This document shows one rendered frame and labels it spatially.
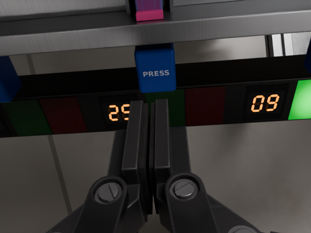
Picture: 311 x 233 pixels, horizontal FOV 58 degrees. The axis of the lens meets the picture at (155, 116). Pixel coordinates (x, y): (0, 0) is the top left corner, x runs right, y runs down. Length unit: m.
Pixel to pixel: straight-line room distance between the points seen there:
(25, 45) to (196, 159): 0.75
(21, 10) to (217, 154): 0.76
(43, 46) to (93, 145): 0.76
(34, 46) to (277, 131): 0.82
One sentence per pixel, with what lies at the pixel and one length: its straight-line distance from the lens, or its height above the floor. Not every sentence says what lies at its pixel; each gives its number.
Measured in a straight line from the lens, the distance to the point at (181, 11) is 0.16.
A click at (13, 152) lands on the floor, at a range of 1.02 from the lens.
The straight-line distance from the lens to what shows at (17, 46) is 0.17.
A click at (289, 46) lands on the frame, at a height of 0.32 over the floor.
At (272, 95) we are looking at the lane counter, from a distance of 0.22.
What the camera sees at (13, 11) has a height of 0.72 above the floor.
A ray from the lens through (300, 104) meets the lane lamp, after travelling 0.24.
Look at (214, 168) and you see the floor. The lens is 0.88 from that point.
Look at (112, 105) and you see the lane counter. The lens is 0.22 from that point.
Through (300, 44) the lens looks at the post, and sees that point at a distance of 0.99.
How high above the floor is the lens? 0.87
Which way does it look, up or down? 84 degrees down
